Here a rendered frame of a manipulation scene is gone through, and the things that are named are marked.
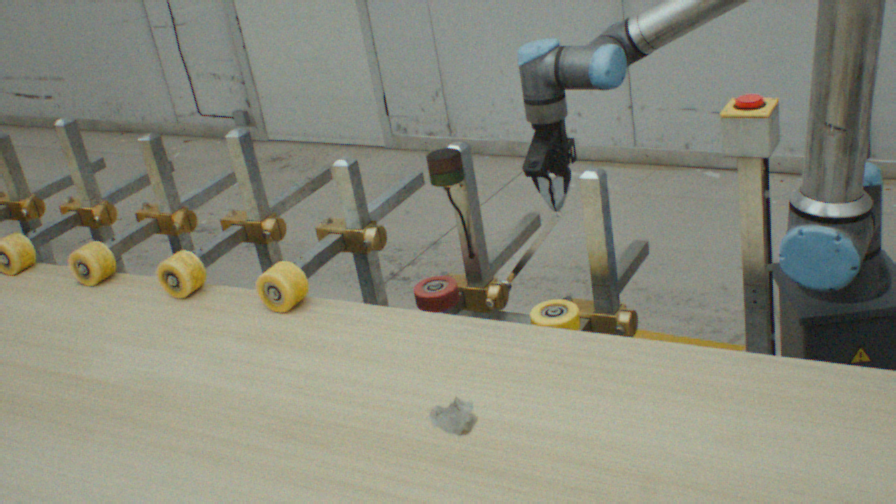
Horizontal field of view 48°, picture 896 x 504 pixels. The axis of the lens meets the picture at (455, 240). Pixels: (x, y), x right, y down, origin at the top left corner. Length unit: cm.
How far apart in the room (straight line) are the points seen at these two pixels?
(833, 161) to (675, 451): 80
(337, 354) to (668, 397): 55
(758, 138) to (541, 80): 71
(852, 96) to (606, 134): 284
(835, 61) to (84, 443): 140
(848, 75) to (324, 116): 401
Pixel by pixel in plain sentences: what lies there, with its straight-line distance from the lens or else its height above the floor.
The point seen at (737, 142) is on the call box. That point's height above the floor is 118.
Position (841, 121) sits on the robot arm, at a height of 106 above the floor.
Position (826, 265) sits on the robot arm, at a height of 78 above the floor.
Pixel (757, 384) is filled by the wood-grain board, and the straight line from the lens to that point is 147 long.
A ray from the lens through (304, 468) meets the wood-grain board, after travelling 144.
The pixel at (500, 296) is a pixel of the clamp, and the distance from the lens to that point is 186.
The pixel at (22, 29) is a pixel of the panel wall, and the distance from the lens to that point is 730.
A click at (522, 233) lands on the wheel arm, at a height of 86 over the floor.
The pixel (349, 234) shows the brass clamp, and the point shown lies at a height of 96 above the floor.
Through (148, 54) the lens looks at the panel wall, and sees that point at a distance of 641.
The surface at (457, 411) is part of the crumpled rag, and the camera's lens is 146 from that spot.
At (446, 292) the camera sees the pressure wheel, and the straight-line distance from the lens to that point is 179.
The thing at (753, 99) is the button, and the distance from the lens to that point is 154.
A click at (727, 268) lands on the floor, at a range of 370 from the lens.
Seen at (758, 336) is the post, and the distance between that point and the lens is 170.
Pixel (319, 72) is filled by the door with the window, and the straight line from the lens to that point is 551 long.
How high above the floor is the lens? 173
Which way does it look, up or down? 24 degrees down
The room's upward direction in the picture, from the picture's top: 10 degrees counter-clockwise
